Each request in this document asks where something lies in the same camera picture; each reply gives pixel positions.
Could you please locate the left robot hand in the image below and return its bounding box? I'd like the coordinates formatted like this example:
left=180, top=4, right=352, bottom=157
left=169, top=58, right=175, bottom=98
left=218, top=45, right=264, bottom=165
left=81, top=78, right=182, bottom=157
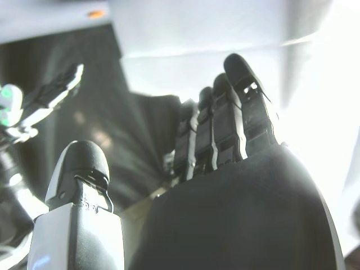
left=26, top=53, right=347, bottom=270

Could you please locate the white styrofoam block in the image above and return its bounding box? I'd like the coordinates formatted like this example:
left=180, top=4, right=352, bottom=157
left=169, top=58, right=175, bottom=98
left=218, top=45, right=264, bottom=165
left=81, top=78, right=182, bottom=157
left=120, top=38, right=360, bottom=158

